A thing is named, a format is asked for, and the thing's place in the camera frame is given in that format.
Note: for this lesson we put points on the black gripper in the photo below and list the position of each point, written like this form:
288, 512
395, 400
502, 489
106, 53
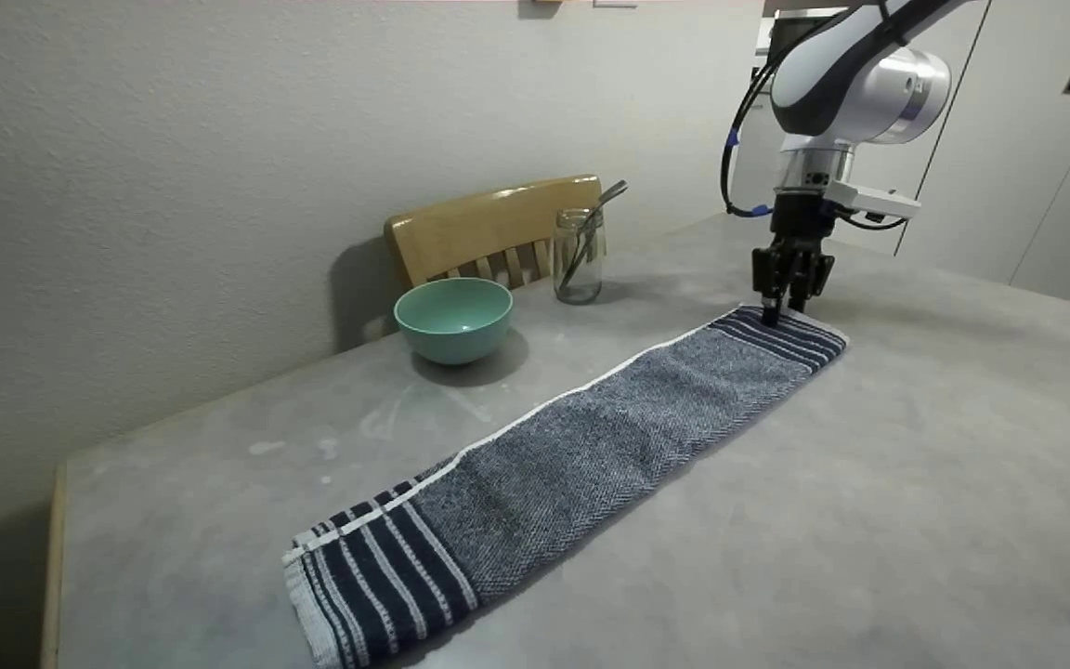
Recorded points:
800, 237

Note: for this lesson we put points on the blue grey striped towel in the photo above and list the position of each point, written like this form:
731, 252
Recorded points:
586, 460

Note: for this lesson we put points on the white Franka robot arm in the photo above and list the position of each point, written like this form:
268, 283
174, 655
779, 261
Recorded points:
864, 81

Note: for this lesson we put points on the metal spoon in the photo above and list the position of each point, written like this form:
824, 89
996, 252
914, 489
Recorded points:
600, 211

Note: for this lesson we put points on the clear glass jar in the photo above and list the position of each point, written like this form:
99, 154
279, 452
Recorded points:
577, 265

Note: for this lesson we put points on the white tall cabinet doors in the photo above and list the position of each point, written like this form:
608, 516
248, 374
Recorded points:
1020, 161

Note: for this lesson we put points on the teal ceramic bowl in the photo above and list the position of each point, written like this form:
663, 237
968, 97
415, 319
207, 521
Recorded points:
450, 323

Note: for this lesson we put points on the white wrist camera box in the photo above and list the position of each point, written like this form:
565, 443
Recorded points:
864, 196

